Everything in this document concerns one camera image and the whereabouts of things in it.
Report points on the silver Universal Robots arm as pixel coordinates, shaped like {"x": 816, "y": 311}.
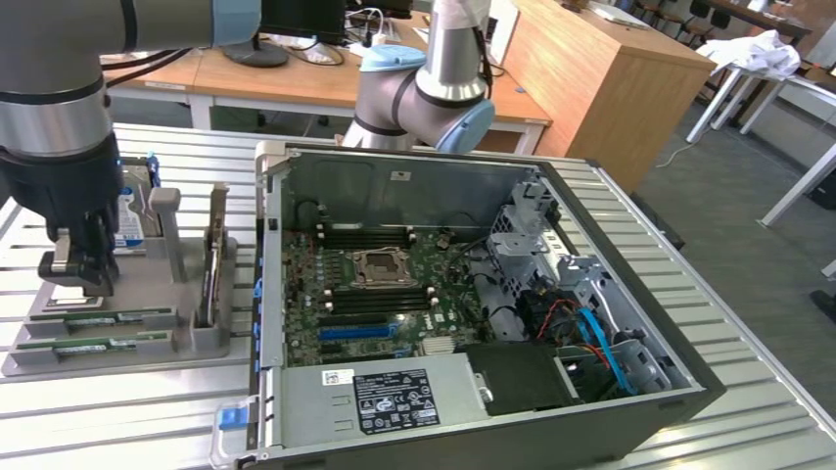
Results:
{"x": 52, "y": 73}

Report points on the black office chair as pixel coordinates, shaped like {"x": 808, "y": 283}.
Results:
{"x": 702, "y": 17}

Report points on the white power strip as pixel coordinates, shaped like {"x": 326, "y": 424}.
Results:
{"x": 374, "y": 43}

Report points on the white table frame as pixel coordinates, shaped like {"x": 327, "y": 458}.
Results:
{"x": 800, "y": 186}

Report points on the crumpled white cloth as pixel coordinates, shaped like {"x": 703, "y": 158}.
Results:
{"x": 764, "y": 49}

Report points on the green motherboard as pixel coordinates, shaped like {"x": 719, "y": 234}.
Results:
{"x": 340, "y": 274}

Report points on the metal drive cage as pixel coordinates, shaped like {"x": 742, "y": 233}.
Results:
{"x": 588, "y": 274}

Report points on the black RAM slot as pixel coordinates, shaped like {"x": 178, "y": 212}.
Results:
{"x": 383, "y": 308}
{"x": 367, "y": 239}
{"x": 366, "y": 233}
{"x": 382, "y": 303}
{"x": 366, "y": 228}
{"x": 367, "y": 244}
{"x": 379, "y": 292}
{"x": 380, "y": 297}

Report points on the blue case latch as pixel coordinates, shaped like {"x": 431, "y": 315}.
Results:
{"x": 228, "y": 418}

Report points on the wooden desk with white frame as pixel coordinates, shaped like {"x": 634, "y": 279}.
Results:
{"x": 280, "y": 83}

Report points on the blue expansion slot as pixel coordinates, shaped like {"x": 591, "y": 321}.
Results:
{"x": 352, "y": 333}

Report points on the black disk bay box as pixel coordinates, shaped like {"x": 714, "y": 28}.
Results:
{"x": 523, "y": 377}

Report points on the grey power supply unit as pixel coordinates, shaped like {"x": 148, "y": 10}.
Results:
{"x": 314, "y": 406}

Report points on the graphics card with metal bracket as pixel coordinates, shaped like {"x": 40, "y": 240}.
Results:
{"x": 212, "y": 274}

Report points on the hard disk with blue label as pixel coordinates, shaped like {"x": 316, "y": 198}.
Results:
{"x": 134, "y": 215}

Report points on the grey parts rack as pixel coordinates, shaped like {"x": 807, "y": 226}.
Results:
{"x": 156, "y": 289}

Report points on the CPU socket with metal frame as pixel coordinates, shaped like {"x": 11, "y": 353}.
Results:
{"x": 378, "y": 267}

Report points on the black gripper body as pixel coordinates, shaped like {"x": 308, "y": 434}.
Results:
{"x": 59, "y": 186}

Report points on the wooden cabinet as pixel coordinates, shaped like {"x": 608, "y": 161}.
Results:
{"x": 588, "y": 78}

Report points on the black expansion slot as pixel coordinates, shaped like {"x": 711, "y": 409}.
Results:
{"x": 358, "y": 320}

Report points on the white metal table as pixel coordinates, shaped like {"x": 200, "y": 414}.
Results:
{"x": 744, "y": 93}

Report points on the green RAM stick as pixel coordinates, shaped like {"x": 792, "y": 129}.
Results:
{"x": 98, "y": 319}
{"x": 84, "y": 343}

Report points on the black open PC case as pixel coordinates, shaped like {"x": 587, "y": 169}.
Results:
{"x": 654, "y": 313}

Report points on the small silver heatsink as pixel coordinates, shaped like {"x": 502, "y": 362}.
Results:
{"x": 439, "y": 346}

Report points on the black computer monitor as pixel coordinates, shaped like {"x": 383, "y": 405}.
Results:
{"x": 303, "y": 22}

